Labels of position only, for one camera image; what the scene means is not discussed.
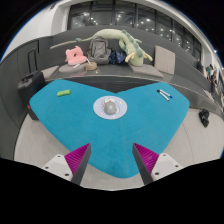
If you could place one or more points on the pink plush cushion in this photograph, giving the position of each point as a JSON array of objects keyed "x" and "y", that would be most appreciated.
[{"x": 75, "y": 57}]

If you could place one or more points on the flat grey seat cushion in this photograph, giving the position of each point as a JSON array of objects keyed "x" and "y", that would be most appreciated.
[
  {"x": 50, "y": 72},
  {"x": 70, "y": 68},
  {"x": 146, "y": 70}
]

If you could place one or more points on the dark blue starry bag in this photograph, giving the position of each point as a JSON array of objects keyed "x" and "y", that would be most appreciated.
[{"x": 116, "y": 58}]

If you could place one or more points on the small green eraser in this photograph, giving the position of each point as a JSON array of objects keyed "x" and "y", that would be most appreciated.
[{"x": 63, "y": 93}]

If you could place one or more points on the green plush dragon toy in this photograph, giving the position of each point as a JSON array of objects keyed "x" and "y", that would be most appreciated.
[{"x": 131, "y": 46}]

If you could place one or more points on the white marker with blue cap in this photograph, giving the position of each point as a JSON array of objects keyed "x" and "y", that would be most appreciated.
[{"x": 166, "y": 93}]

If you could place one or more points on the small tan pouch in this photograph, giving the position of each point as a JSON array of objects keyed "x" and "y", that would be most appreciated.
[{"x": 91, "y": 66}]

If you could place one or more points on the round light blue mouse pad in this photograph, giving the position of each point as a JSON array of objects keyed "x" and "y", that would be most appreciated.
[{"x": 98, "y": 108}]

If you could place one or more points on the upright grey square cushion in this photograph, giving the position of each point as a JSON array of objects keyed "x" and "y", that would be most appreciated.
[{"x": 165, "y": 60}]

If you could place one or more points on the black bag on floor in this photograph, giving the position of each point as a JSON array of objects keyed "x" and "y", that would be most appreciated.
[{"x": 204, "y": 117}]

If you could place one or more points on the grey and white computer mouse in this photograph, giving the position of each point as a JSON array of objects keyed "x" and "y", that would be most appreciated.
[{"x": 110, "y": 108}]

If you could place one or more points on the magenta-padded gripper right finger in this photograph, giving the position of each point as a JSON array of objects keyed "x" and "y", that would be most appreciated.
[{"x": 163, "y": 165}]

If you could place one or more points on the person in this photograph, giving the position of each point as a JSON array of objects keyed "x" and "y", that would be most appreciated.
[
  {"x": 208, "y": 71},
  {"x": 214, "y": 80}
]

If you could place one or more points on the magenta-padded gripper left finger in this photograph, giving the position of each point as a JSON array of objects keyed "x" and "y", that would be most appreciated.
[{"x": 60, "y": 165}]

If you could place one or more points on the white marker with black cap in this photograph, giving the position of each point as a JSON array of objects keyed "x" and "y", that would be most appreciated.
[{"x": 163, "y": 95}]

